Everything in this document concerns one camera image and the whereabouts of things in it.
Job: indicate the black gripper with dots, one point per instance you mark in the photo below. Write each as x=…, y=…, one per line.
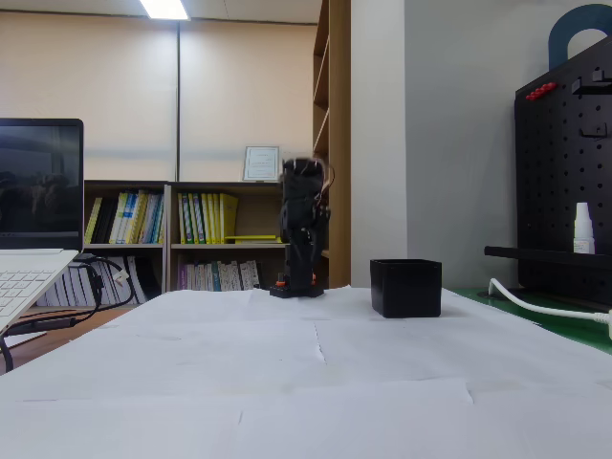
x=302, y=221

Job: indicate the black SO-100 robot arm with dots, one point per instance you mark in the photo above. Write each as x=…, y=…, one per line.
x=299, y=272

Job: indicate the black square box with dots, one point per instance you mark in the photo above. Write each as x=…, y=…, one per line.
x=406, y=291

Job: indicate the flat yellow book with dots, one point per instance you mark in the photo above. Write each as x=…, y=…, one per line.
x=253, y=238

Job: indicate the yellow binder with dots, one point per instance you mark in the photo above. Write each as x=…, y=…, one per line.
x=229, y=215

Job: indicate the low wooden bookshelf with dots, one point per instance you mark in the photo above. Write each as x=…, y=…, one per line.
x=239, y=185
x=124, y=184

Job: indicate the framed certificate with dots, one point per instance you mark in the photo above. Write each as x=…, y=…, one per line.
x=261, y=163

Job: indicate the white paper table cover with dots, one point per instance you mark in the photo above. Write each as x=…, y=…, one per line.
x=239, y=382

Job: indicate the tall wooden bookshelf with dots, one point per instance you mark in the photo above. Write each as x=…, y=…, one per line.
x=339, y=95

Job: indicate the beige roller blind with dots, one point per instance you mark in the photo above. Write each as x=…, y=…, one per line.
x=239, y=86
x=86, y=86

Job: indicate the black pegboard shelf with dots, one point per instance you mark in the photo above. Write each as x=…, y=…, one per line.
x=526, y=254

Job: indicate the black pegboard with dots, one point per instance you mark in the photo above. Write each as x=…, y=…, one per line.
x=550, y=191

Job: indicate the white laptop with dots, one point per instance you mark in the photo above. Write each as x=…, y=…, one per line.
x=38, y=191

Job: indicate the ceiling light panel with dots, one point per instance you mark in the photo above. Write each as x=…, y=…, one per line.
x=165, y=8

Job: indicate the white plastic bottle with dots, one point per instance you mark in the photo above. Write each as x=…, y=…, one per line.
x=583, y=234

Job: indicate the green desk mat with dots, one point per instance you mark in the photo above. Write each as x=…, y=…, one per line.
x=574, y=330

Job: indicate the short black pegboard hook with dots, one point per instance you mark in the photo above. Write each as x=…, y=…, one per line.
x=593, y=134

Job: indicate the white power strip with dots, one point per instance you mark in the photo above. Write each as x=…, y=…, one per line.
x=609, y=325

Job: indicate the long black pegboard hook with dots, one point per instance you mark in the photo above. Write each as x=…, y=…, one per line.
x=588, y=88

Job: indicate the dark blue arch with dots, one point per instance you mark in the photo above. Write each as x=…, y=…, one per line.
x=557, y=38

